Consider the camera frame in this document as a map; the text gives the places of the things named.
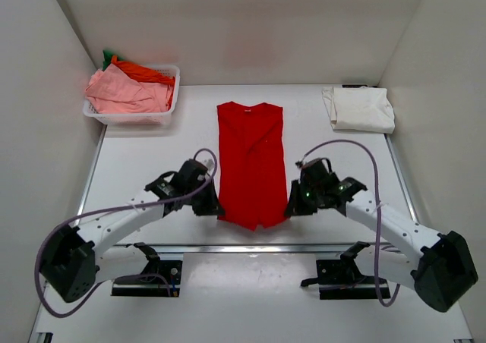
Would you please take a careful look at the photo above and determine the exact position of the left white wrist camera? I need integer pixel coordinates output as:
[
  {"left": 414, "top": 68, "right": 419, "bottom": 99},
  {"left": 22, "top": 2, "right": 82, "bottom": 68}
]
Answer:
[{"left": 203, "top": 159, "right": 215, "bottom": 170}]

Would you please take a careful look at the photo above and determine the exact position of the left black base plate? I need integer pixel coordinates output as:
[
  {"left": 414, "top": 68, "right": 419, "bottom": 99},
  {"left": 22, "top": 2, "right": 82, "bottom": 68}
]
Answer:
[{"left": 111, "top": 254, "right": 183, "bottom": 298}]

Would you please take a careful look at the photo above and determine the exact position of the red t shirt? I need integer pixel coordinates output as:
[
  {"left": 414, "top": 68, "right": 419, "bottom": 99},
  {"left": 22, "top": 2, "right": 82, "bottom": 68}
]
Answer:
[{"left": 216, "top": 102, "right": 288, "bottom": 231}]

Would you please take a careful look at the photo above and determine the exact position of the white plastic basket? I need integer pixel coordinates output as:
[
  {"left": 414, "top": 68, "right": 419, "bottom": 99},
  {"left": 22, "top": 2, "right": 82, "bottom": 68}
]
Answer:
[{"left": 83, "top": 64, "right": 180, "bottom": 127}]

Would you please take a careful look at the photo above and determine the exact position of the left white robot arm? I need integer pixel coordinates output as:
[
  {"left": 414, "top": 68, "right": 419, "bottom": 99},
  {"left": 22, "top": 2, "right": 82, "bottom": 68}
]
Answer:
[{"left": 36, "top": 158, "right": 224, "bottom": 303}]

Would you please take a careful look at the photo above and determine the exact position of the aluminium rail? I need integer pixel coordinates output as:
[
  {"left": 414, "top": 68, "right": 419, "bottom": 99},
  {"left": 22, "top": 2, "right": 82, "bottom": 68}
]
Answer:
[{"left": 152, "top": 244, "right": 351, "bottom": 254}]

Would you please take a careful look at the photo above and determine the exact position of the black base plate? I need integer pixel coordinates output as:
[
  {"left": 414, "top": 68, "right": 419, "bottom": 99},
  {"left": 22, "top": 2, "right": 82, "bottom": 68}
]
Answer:
[
  {"left": 300, "top": 260, "right": 378, "bottom": 301},
  {"left": 111, "top": 254, "right": 183, "bottom": 298}
]

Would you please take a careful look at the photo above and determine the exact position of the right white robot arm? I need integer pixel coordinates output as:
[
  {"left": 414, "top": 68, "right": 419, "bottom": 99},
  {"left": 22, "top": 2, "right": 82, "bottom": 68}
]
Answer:
[{"left": 285, "top": 158, "right": 478, "bottom": 313}]

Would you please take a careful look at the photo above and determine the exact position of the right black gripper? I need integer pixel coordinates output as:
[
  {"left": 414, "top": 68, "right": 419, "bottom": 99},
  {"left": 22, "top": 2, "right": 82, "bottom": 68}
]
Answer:
[{"left": 284, "top": 180, "right": 323, "bottom": 218}]

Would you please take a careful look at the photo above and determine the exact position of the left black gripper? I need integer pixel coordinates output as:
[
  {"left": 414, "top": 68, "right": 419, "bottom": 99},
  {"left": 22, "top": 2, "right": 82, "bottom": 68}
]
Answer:
[{"left": 187, "top": 175, "right": 225, "bottom": 215}]

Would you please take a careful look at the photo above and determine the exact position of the pink t shirt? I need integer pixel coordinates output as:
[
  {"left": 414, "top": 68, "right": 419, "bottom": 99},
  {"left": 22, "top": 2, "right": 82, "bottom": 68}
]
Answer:
[{"left": 84, "top": 65, "right": 173, "bottom": 114}]

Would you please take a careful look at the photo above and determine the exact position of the green cloth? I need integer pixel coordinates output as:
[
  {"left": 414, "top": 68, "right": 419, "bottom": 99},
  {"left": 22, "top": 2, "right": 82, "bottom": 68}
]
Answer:
[{"left": 103, "top": 49, "right": 116, "bottom": 67}]

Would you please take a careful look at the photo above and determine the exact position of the orange t shirt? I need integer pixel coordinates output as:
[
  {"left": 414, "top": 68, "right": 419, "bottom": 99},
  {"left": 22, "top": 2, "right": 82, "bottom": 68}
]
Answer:
[{"left": 111, "top": 55, "right": 175, "bottom": 109}]

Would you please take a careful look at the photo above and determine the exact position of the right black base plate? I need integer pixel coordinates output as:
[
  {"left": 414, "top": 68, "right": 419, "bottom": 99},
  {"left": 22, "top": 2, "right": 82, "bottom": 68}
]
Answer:
[{"left": 300, "top": 260, "right": 378, "bottom": 301}]

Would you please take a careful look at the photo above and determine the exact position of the folded white t shirt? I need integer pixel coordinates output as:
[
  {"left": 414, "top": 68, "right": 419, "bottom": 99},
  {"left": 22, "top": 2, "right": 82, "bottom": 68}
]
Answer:
[{"left": 322, "top": 87, "right": 395, "bottom": 134}]

